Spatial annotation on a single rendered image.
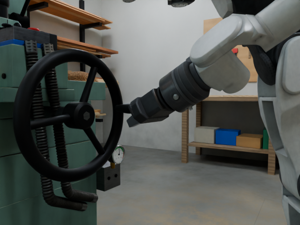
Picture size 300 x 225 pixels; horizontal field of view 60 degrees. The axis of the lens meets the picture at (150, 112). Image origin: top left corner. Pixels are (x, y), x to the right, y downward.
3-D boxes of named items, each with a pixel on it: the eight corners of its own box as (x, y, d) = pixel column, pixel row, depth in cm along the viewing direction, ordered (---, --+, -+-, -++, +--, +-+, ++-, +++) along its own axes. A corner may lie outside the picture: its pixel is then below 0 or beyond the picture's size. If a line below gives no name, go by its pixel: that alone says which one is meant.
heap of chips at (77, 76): (81, 81, 81) (81, 68, 81) (54, 82, 89) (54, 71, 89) (102, 82, 89) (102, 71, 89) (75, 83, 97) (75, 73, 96)
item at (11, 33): (13, 44, 54) (12, 17, 54) (-12, 49, 60) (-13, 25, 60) (65, 53, 65) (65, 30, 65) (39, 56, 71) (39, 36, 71)
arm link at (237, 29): (218, 92, 52) (283, 50, 45) (190, 67, 47) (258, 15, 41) (211, 72, 56) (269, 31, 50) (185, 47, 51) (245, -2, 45)
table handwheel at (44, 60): (33, 209, 47) (10, 43, 42) (-19, 187, 58) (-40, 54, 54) (132, 160, 70) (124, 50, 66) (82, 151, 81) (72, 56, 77)
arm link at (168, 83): (139, 134, 55) (183, 106, 48) (122, 94, 57) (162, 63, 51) (169, 128, 65) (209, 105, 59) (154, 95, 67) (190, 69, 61)
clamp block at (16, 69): (10, 87, 53) (9, 42, 52) (-20, 88, 61) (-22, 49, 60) (70, 89, 65) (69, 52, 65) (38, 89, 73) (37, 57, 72)
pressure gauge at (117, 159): (113, 171, 84) (112, 146, 83) (104, 169, 86) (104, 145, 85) (125, 167, 89) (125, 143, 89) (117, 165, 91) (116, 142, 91)
